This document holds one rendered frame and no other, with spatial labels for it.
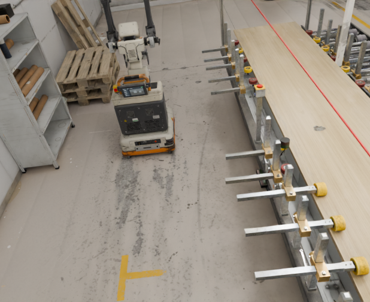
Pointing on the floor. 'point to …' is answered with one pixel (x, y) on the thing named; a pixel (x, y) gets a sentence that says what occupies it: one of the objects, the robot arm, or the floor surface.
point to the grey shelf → (41, 126)
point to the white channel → (344, 32)
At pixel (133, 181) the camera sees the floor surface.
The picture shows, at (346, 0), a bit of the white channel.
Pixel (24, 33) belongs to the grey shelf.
